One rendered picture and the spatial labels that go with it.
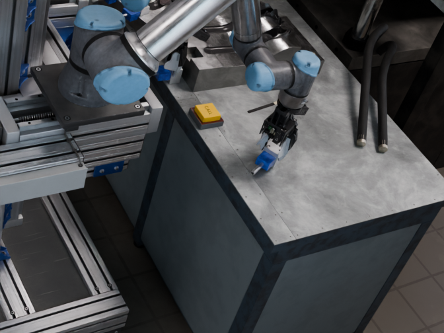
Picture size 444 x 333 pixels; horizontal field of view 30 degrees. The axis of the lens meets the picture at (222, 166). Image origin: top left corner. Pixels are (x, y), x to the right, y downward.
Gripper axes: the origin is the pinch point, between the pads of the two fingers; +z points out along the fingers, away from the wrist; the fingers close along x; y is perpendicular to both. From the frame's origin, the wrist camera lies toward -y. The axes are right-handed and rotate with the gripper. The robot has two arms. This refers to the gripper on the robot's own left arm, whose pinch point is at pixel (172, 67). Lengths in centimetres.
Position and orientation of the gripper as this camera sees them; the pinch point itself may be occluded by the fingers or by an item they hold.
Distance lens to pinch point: 260.3
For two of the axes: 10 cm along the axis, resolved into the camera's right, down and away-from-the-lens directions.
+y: -8.7, 1.4, -4.8
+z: -2.5, 7.1, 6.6
